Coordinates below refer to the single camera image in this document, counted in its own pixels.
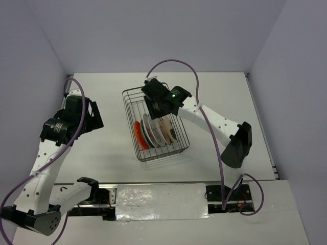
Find cream plate with dark edge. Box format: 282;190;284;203
164;116;176;142

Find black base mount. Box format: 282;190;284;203
204;184;254;214
91;188;117;221

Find metal wire dish rack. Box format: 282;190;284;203
122;87;190;162

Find silver foil covered panel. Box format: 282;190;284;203
115;183;209;221

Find green rimmed white plate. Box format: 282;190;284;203
140;120;154;149

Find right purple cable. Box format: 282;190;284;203
145;60;264;217

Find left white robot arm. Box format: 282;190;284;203
1;89;103;236

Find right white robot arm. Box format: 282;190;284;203
141;78;252;169

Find white plate with pink pattern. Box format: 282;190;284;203
143;113;159;148

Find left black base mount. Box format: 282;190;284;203
91;188;117;221

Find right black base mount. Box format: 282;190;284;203
204;184;254;214

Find plate with orange sunburst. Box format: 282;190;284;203
156;118;172;145

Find white plate grey lines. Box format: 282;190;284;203
149;117;166;147

